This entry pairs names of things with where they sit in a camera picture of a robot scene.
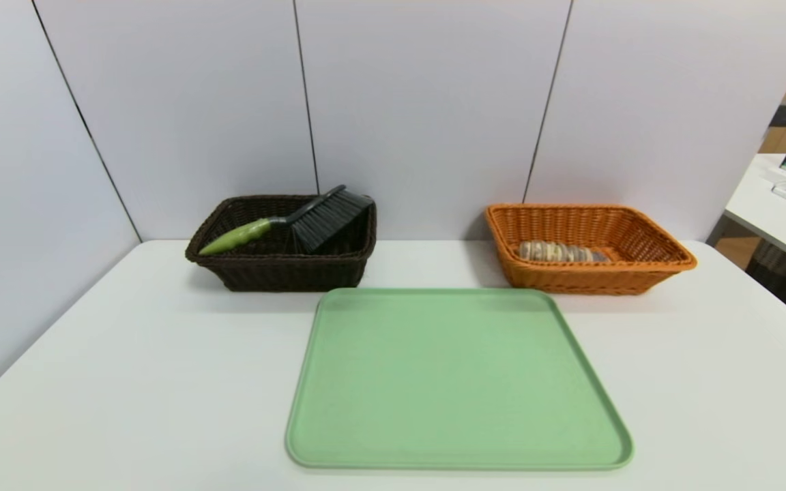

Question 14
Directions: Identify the orange wicker basket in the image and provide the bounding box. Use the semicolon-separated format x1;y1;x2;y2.
486;203;698;296

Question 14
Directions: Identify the striped brown bread loaf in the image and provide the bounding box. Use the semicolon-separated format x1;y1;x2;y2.
519;240;610;264

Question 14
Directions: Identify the green handled grey brush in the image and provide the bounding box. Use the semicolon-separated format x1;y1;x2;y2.
198;184;375;257

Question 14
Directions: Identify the white side table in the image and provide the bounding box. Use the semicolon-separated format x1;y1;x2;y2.
724;153;786;269

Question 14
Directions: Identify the light green plastic tray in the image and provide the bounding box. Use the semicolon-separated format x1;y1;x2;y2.
285;287;635;471

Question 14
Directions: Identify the dark brown wicker basket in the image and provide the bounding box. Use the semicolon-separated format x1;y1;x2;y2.
185;194;378;293

